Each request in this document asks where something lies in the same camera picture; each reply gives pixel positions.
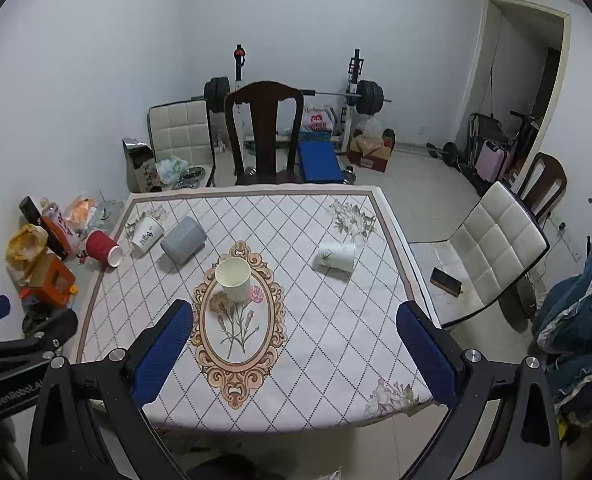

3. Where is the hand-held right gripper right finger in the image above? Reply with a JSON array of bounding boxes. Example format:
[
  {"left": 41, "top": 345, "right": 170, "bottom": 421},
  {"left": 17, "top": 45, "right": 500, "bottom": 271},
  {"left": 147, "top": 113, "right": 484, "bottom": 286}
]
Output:
[{"left": 396, "top": 301, "right": 563, "bottom": 480}]

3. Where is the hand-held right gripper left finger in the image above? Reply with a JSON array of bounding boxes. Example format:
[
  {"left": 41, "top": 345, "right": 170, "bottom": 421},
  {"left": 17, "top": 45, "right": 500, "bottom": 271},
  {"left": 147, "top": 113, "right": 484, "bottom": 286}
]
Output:
[{"left": 27, "top": 299, "right": 197, "bottom": 480}]

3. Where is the cream cup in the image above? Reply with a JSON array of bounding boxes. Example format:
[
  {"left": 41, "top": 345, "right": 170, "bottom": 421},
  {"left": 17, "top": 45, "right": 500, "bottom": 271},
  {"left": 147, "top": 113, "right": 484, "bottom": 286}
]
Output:
[{"left": 214, "top": 256, "right": 253, "bottom": 303}]

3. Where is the red paper cup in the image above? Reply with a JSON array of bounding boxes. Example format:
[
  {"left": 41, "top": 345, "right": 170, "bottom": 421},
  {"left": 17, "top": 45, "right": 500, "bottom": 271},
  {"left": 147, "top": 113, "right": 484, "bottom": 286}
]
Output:
[{"left": 85, "top": 229, "right": 123, "bottom": 267}]

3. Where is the grey cup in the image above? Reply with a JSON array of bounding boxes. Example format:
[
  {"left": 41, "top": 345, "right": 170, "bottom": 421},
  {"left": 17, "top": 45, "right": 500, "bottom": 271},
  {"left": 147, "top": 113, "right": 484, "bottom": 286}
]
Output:
[{"left": 160, "top": 216, "right": 208, "bottom": 264}]

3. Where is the white cup with black print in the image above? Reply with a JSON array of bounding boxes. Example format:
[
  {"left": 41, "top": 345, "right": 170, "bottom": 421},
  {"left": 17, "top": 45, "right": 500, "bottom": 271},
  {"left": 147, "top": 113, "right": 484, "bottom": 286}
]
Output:
[{"left": 130, "top": 216, "right": 165, "bottom": 252}]

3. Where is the white cup with green leaves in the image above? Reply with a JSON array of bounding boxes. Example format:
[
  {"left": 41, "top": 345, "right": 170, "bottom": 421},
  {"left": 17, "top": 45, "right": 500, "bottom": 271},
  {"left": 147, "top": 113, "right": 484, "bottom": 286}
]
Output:
[{"left": 312, "top": 241, "right": 357, "bottom": 273}]

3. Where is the orange box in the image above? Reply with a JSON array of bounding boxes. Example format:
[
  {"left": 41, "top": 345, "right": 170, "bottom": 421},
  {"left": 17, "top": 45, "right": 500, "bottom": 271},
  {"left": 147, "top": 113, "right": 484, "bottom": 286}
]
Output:
[{"left": 28, "top": 254, "right": 77, "bottom": 308}]

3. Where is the yellow plastic bag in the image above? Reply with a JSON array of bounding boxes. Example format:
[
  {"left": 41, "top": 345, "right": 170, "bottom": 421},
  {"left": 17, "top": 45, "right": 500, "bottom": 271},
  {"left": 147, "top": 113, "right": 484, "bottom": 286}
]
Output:
[{"left": 5, "top": 224, "right": 49, "bottom": 286}]

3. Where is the black phone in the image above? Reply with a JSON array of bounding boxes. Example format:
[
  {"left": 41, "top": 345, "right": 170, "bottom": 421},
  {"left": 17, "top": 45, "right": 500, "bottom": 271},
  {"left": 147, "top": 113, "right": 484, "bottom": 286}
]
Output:
[{"left": 430, "top": 268, "right": 463, "bottom": 295}]

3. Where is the red box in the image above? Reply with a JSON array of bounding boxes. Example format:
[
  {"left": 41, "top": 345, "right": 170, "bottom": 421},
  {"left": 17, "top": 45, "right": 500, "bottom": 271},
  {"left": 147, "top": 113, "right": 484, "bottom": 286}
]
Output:
[{"left": 41, "top": 212, "right": 79, "bottom": 261}]

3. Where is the diamond-patterned floral tablecloth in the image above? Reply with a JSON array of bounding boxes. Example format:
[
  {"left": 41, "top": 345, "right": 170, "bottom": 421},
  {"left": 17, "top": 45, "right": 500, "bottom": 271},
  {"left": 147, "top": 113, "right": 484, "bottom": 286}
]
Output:
[{"left": 76, "top": 185, "right": 434, "bottom": 433}]

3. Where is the orange snack bag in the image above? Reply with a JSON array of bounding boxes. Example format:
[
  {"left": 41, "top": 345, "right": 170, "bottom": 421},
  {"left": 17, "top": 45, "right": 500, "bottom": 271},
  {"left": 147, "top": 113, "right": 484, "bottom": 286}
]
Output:
[{"left": 66, "top": 195, "right": 99, "bottom": 233}]

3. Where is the clear plastic container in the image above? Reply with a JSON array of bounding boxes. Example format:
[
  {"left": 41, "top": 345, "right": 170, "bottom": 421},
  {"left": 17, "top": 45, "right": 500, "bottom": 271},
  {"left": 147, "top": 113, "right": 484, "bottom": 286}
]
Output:
[{"left": 91, "top": 200, "right": 124, "bottom": 228}]

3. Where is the white padded chair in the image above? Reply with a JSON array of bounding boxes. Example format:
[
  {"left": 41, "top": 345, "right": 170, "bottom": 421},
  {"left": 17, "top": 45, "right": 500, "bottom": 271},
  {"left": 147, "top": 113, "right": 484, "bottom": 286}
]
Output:
[
  {"left": 147, "top": 99, "right": 217, "bottom": 191},
  {"left": 408, "top": 181, "right": 550, "bottom": 330}
]

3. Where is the dark cloth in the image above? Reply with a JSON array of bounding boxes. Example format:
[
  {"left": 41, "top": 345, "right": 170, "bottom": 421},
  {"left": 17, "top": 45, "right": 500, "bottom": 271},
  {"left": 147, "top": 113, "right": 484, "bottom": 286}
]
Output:
[{"left": 191, "top": 452, "right": 297, "bottom": 480}]

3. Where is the blue bedding pile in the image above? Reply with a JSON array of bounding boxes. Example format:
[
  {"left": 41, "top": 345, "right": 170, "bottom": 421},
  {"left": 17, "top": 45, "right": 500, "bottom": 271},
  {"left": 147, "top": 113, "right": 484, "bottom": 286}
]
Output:
[{"left": 531, "top": 242, "right": 592, "bottom": 428}]

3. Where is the white and green plastic bag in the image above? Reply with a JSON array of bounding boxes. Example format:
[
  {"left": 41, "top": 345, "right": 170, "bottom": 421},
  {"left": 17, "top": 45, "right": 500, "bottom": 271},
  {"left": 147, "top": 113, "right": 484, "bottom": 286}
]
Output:
[{"left": 156, "top": 156, "right": 189, "bottom": 186}]

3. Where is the small barbell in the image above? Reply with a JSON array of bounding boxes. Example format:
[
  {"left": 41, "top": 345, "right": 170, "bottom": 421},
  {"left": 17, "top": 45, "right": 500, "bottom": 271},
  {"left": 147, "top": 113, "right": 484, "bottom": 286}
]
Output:
[{"left": 426, "top": 142, "right": 459, "bottom": 166}]

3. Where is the pink suitcase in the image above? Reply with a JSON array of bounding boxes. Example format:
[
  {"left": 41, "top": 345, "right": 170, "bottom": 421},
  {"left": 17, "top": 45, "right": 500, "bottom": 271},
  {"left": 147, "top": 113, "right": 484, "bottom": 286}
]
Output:
[{"left": 476, "top": 140, "right": 512, "bottom": 183}]

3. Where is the cardboard box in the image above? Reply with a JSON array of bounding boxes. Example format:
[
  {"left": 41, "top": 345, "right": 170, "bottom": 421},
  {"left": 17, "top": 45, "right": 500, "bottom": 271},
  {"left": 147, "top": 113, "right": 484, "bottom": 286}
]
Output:
[{"left": 348, "top": 130, "right": 397, "bottom": 173}]

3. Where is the weight bench with blue pad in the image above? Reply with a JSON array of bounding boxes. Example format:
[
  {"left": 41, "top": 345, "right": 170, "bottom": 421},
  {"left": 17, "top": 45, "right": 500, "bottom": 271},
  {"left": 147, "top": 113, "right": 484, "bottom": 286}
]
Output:
[{"left": 231, "top": 45, "right": 367, "bottom": 186}]

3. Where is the dark wooden chair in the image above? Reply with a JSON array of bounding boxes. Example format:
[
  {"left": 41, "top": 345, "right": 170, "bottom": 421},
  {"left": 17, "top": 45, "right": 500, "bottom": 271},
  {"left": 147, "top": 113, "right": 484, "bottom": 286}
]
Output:
[
  {"left": 224, "top": 81, "right": 305, "bottom": 187},
  {"left": 518, "top": 152, "right": 568, "bottom": 221}
]

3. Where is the clear plastic bag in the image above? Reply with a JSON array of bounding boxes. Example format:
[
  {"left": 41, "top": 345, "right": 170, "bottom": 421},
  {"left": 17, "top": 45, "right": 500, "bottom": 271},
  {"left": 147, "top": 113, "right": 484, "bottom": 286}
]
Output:
[{"left": 358, "top": 117, "right": 384, "bottom": 142}]

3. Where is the folded stroller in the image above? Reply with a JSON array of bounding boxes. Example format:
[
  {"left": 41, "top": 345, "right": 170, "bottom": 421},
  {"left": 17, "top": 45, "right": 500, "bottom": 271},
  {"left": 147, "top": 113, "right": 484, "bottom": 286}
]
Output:
[{"left": 468, "top": 112, "right": 507, "bottom": 166}]

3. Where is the black scooter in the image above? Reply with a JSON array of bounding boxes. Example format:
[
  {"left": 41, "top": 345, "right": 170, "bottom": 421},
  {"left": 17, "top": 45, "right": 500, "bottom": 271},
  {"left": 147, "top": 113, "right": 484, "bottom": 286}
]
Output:
[{"left": 508, "top": 110, "right": 539, "bottom": 161}]

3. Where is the red and white plastic bag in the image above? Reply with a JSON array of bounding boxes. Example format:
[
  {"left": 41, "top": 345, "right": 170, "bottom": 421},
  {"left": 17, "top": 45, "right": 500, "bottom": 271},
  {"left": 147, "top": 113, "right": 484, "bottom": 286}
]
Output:
[{"left": 303, "top": 105, "right": 336, "bottom": 133}]

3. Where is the black barbell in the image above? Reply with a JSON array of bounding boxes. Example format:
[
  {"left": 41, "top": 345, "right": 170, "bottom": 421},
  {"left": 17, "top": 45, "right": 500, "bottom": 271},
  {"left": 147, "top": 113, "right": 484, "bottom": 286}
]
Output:
[{"left": 204, "top": 76, "right": 392, "bottom": 115}]

